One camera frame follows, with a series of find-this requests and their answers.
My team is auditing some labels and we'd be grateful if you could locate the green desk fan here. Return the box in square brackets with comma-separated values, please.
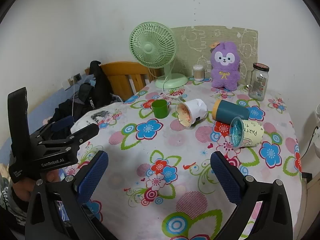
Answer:
[129, 22, 188, 89]

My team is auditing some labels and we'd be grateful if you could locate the wooden chair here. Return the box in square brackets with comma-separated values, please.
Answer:
[85, 61, 160, 102]

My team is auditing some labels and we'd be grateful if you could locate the yellow printed plastic cup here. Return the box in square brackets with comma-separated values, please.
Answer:
[229, 117, 265, 151]

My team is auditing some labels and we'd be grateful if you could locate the teal cup with orange rim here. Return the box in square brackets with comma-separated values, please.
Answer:
[212, 99, 250, 123]

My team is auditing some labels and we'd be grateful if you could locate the person's left hand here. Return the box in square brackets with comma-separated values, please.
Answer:
[10, 169, 66, 200]

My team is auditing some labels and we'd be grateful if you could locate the white charging cable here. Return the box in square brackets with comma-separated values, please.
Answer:
[71, 79, 77, 118]

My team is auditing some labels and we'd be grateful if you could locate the purple plush toy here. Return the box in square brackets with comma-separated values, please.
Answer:
[209, 42, 241, 91]

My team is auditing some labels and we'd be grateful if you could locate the person's left forearm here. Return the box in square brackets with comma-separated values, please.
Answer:
[0, 175, 29, 232]

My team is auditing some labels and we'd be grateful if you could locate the floral tablecloth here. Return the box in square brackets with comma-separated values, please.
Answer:
[60, 79, 303, 240]

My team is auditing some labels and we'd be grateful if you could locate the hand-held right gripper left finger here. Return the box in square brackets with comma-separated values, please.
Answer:
[24, 150, 118, 240]

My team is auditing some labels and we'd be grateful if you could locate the white paper cup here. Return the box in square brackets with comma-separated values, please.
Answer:
[175, 99, 208, 130]

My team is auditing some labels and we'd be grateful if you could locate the glass jar with black lid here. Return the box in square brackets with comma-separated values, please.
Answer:
[246, 63, 270, 102]

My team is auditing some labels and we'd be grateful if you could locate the cotton swab container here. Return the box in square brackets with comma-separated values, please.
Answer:
[192, 64, 205, 81]

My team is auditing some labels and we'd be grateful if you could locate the small green cup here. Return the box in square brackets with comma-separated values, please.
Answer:
[151, 99, 171, 119]

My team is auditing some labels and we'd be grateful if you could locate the black backpack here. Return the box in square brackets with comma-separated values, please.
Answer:
[47, 60, 124, 128]

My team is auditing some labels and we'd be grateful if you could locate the white printed bag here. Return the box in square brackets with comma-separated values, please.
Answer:
[71, 102, 125, 134]

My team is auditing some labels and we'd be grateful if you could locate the white fan cord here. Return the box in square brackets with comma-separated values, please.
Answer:
[162, 75, 187, 103]

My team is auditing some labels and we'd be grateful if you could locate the beige patterned wall board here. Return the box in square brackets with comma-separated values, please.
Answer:
[171, 26, 258, 80]

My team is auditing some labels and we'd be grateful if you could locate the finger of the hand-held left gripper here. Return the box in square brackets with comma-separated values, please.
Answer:
[30, 116, 75, 140]
[37, 123, 100, 149]

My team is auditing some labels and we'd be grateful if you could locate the black cable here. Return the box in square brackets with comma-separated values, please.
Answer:
[301, 127, 319, 158]

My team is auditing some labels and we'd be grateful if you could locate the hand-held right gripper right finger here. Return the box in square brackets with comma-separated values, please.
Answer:
[210, 151, 293, 240]

